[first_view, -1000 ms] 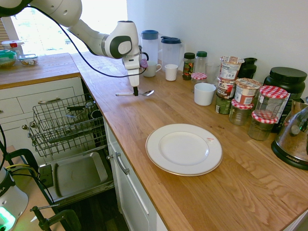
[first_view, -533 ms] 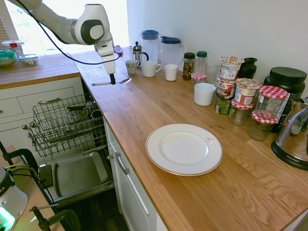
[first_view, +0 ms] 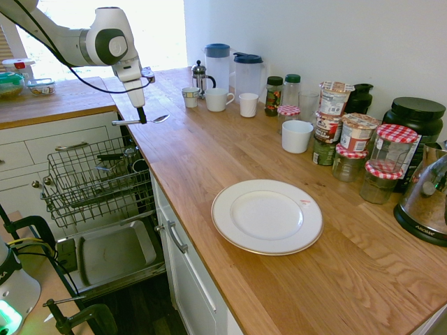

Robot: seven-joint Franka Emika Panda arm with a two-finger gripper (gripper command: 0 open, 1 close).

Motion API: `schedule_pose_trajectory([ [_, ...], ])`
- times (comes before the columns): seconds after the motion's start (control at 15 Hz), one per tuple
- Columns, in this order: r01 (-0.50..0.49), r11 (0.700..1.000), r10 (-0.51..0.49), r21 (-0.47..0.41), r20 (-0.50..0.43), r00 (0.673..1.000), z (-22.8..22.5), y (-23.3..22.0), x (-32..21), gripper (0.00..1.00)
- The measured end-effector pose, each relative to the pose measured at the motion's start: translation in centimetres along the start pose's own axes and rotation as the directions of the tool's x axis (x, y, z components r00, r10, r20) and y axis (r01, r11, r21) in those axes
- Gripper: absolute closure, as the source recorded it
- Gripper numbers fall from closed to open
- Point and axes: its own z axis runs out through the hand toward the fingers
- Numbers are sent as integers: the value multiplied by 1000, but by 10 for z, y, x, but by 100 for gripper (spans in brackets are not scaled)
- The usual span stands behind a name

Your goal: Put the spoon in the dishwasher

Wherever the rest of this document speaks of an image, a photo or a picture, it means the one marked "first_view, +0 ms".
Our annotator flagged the tall pitcher with blue lid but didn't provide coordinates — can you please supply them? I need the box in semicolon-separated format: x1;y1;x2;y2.
203;43;231;94

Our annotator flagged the black protein powder tub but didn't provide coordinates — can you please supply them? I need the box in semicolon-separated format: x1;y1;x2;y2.
381;96;447;194

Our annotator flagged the black bottle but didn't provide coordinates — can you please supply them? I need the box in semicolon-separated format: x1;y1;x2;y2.
344;82;374;115

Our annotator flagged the container with white red lid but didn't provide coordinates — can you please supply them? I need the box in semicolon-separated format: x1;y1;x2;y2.
1;58;36;80

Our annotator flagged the glass french press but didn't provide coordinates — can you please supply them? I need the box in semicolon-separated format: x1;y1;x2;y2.
191;59;217;100

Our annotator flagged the dark green clamp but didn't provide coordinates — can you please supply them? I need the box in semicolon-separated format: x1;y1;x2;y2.
42;297;119;335
0;204;57;261

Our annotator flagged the grey wire dishwasher rack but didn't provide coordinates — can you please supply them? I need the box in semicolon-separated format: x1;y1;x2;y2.
40;135;156;230

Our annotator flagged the white mug with handle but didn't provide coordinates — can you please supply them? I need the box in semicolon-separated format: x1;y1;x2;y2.
204;87;235;113

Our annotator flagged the spice jar with green lid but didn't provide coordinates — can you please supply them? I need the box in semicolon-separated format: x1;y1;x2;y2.
283;73;302;109

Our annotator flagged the metal spoon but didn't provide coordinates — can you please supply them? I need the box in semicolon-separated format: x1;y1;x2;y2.
111;114;170;126

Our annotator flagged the black handled utensil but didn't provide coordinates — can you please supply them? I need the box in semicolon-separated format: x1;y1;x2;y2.
96;153;126;163

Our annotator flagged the white cup with patterned band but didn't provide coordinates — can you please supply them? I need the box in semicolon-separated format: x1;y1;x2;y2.
181;87;201;109

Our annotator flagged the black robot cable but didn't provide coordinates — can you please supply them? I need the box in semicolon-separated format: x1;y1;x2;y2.
12;0;153;95

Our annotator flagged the small clear food container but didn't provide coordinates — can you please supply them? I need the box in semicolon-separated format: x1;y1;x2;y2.
27;77;57;96

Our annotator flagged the green tin can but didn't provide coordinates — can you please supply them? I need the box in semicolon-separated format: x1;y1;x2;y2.
312;135;338;167

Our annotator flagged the food container with green lid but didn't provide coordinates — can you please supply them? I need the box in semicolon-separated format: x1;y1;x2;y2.
0;71;26;100

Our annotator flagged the yellow cable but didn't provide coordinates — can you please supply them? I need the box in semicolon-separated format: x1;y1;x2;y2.
6;237;53;258

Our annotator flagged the large plain white mug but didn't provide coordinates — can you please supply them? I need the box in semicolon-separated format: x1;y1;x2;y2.
281;120;314;154

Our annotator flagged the red and white yogurt cup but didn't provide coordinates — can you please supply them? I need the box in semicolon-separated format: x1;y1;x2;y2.
315;110;343;144

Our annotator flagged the open dishwasher door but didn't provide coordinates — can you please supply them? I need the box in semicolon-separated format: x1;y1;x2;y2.
54;218;167;302

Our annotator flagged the tall jar red checked lid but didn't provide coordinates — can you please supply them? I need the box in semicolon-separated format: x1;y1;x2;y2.
368;123;419;174

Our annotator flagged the small jar red checked lid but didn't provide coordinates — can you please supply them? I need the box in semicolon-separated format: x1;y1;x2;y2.
277;104;302;135

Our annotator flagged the white plate with gold rim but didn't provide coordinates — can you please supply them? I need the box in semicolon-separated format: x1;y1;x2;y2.
210;179;325;257

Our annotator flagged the stainless steel electric kettle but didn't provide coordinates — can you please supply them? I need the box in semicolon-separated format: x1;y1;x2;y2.
393;140;447;248

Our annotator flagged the white cabinet door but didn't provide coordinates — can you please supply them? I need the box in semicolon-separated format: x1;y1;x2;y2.
150;174;244;335

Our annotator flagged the yogurt cup with brown lid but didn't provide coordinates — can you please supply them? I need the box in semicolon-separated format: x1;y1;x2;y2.
339;112;380;152

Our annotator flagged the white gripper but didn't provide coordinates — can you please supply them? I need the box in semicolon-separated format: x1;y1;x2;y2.
122;78;147;126

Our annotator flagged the handled pitcher with blue lid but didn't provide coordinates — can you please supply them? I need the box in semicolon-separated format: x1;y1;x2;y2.
233;52;268;102

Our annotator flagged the white ribbed cup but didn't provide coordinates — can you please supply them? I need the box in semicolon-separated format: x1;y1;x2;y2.
238;92;260;119

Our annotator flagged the white yogurt cup foil lid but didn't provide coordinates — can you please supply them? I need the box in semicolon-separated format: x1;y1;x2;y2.
318;80;356;117

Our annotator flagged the metal cabinet door handle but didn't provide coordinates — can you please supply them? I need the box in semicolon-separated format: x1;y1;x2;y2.
166;220;189;255

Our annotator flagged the glass jar red checked lid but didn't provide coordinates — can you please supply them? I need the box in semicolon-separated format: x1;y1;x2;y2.
331;142;369;184
359;161;404;205

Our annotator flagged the metal drawer handle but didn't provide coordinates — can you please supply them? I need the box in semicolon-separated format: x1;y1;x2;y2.
54;140;90;151

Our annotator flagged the clear drinking glass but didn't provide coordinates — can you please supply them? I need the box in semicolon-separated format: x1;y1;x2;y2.
298;90;320;123

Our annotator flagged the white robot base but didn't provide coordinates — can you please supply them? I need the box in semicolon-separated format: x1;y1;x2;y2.
0;236;42;335

